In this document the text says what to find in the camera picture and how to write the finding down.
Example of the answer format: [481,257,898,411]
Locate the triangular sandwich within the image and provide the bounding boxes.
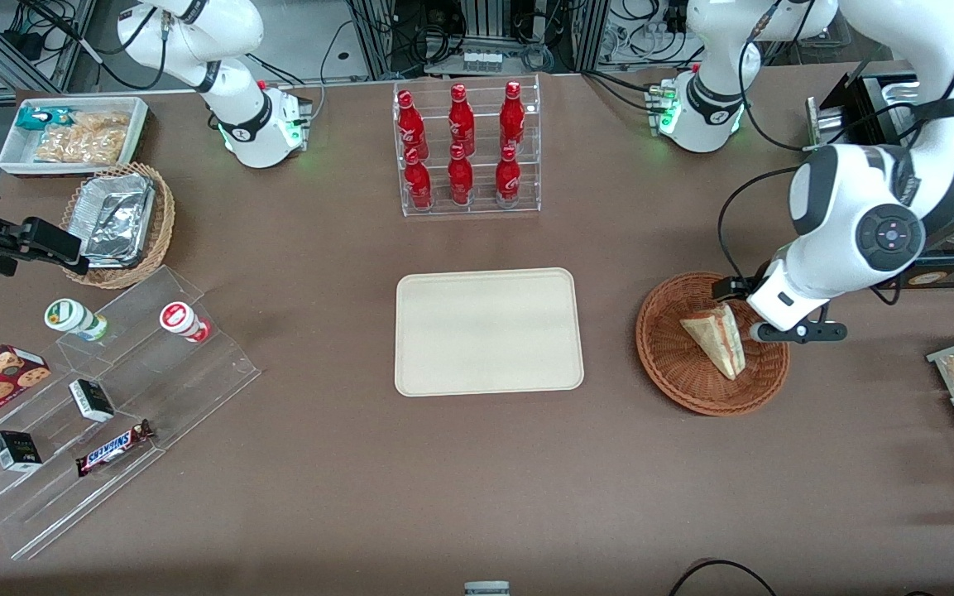
[680,304,747,381]

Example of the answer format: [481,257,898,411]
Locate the light tan wicker basket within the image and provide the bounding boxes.
[60,162,176,290]

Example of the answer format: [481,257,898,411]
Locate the brown round wicker basket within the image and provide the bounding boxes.
[635,272,790,416]

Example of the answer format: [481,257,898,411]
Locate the beige plastic tray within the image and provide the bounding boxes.
[394,267,585,397]

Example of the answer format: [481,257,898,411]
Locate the stacked aluminium foil containers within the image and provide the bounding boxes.
[79,172,157,268]

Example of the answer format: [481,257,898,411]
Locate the white rectangular plastic bin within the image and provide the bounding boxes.
[0,97,150,178]

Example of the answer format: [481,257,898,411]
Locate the green lid yogurt cup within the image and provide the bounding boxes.
[44,298,109,343]

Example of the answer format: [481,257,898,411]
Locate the clear bag of chips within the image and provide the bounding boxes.
[33,112,131,166]

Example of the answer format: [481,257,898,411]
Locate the teal snack packet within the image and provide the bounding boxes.
[16,107,77,132]

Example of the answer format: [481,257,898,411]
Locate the red lid yogurt cup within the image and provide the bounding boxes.
[159,301,212,344]

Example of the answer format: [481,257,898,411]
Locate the small black box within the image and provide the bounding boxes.
[69,379,116,424]
[0,430,44,473]

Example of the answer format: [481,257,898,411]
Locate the clear acrylic stepped display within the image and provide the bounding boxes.
[0,265,262,561]

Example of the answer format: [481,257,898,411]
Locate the Snickers chocolate bar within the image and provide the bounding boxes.
[74,419,156,478]

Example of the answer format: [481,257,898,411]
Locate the red cola bottle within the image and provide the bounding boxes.
[495,146,522,209]
[404,147,434,211]
[499,80,526,154]
[448,143,475,207]
[448,84,476,156]
[396,89,429,158]

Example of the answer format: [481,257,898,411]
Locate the clear acrylic bottle rack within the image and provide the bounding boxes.
[392,74,542,219]

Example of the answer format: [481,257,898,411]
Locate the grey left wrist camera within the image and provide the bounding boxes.
[749,321,848,345]

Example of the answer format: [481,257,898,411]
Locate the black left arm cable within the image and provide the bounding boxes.
[712,166,810,302]

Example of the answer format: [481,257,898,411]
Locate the black floor cable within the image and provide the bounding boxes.
[669,560,778,596]

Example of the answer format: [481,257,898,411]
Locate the aluminium frame rack with cables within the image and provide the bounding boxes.
[343,0,614,80]

